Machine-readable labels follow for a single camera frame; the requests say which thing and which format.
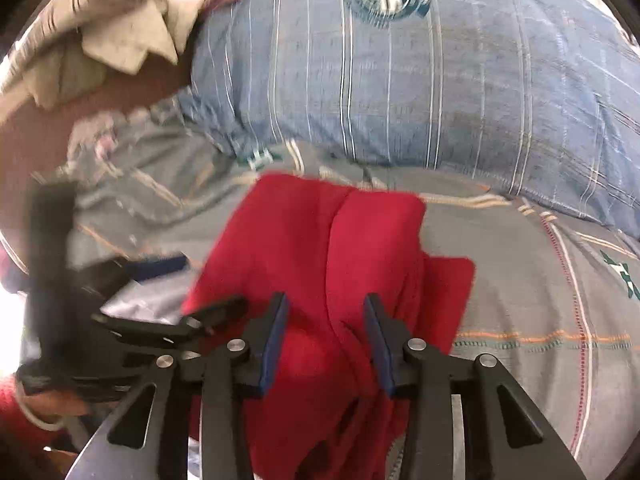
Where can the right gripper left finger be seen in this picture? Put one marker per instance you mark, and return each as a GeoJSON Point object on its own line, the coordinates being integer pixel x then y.
{"type": "Point", "coordinates": [146, 436]}

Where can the person's left hand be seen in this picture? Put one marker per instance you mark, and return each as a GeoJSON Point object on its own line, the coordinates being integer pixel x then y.
{"type": "Point", "coordinates": [48, 410]}

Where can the blue plaid pillow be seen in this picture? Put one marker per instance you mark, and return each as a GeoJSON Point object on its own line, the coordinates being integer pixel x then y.
{"type": "Point", "coordinates": [536, 97]}

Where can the cream crumpled cloth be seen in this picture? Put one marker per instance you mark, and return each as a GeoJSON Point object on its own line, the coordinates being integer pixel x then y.
{"type": "Point", "coordinates": [69, 46]}

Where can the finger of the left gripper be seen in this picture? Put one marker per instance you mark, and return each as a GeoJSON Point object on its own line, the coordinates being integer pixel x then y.
{"type": "Point", "coordinates": [191, 326]}
{"type": "Point", "coordinates": [115, 273]}

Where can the red knit t-shirt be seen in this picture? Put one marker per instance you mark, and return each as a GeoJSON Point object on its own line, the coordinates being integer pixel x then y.
{"type": "Point", "coordinates": [327, 247]}

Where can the grey patterned bed sheet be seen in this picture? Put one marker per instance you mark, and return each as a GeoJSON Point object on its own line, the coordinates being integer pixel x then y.
{"type": "Point", "coordinates": [556, 298]}

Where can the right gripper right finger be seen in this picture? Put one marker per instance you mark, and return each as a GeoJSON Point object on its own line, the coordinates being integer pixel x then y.
{"type": "Point", "coordinates": [504, 435]}

